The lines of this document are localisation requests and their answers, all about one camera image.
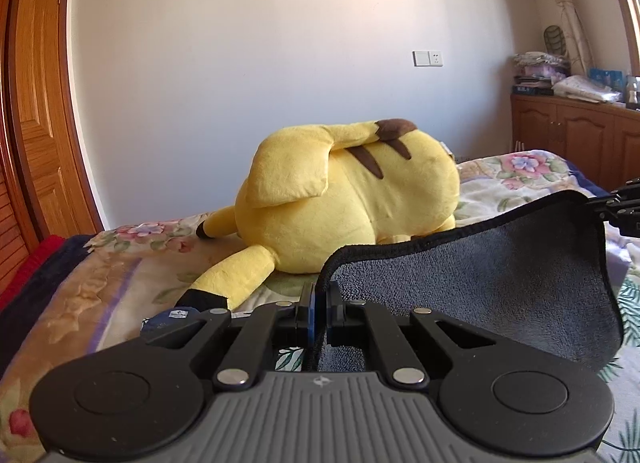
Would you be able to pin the patterned curtain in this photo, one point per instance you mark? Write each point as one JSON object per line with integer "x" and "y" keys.
{"x": 567, "y": 8}

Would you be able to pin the louvered wooden wardrobe door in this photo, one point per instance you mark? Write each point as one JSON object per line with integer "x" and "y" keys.
{"x": 12, "y": 233}

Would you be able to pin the blue round tag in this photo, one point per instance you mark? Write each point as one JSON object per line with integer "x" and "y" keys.
{"x": 167, "y": 319}

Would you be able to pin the yellow plush toy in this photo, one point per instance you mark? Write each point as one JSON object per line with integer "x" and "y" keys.
{"x": 360, "y": 193}

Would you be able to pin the clear bottle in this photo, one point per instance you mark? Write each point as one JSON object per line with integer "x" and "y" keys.
{"x": 633, "y": 93}

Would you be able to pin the floral blanket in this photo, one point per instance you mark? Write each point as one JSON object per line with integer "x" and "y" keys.
{"x": 100, "y": 293}

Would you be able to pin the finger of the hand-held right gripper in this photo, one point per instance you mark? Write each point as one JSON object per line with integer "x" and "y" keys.
{"x": 625, "y": 189}
{"x": 622, "y": 215}

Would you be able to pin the dark navy cloth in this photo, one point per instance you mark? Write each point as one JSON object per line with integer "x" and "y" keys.
{"x": 45, "y": 293}

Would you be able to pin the wooden cabinet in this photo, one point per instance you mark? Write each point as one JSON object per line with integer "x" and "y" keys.
{"x": 575, "y": 130}

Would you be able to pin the wooden window frame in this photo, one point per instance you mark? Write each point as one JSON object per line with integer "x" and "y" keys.
{"x": 625, "y": 3}

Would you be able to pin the white plastic bag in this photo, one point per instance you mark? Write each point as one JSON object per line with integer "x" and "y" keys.
{"x": 585, "y": 89}

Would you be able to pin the green hand fan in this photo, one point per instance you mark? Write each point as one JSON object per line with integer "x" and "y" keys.
{"x": 554, "y": 40}

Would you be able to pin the light blue box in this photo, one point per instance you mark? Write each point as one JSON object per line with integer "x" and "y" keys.
{"x": 607, "y": 78}

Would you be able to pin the stack of folded cloths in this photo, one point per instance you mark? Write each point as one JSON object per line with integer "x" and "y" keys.
{"x": 540, "y": 62}

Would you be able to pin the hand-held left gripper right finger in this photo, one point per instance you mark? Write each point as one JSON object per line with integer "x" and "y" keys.
{"x": 334, "y": 310}

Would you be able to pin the red cloth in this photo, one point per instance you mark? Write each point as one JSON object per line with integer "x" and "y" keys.
{"x": 30, "y": 268}

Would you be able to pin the dark blue flat box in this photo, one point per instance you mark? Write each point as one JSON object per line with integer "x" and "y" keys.
{"x": 532, "y": 90}

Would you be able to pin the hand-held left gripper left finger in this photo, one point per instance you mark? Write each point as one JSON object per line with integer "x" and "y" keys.
{"x": 311, "y": 315}

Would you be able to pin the grey towel with black edge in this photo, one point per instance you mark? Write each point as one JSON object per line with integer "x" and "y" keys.
{"x": 475, "y": 268}

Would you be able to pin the white wall switch socket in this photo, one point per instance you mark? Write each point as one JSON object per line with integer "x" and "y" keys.
{"x": 428, "y": 58}

